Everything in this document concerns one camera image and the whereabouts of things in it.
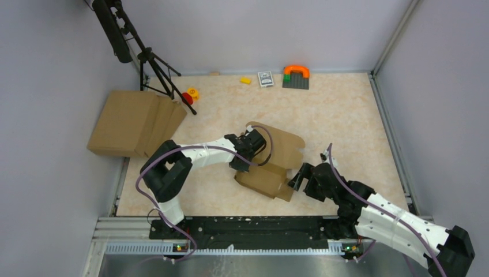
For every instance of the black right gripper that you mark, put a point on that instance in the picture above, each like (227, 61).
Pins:
(304, 172)

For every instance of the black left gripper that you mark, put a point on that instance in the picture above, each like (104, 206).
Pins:
(244, 167)

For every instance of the brown cardboard box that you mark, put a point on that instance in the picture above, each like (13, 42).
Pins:
(271, 179)

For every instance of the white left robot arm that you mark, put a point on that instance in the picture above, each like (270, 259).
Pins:
(166, 171)

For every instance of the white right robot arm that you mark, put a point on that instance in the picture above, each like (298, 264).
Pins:
(362, 212)

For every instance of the yellow toy block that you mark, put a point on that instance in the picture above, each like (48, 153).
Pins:
(245, 80)

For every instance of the blue playing card deck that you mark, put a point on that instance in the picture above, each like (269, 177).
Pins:
(265, 79)

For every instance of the red round toy disc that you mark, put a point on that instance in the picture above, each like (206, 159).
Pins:
(188, 98)

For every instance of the yellow round toy disc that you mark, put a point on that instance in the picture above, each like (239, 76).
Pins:
(194, 93)

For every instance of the grey building baseplate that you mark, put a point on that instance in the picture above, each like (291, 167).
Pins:
(296, 82)

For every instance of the orange arch toy piece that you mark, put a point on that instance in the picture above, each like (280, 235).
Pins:
(297, 69)

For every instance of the stack of folded cardboard boxes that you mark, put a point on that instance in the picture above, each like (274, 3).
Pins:
(135, 123)

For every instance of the aluminium frame rail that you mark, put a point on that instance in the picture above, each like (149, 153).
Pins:
(129, 235)

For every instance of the black camera tripod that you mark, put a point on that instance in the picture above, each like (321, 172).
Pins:
(128, 47)

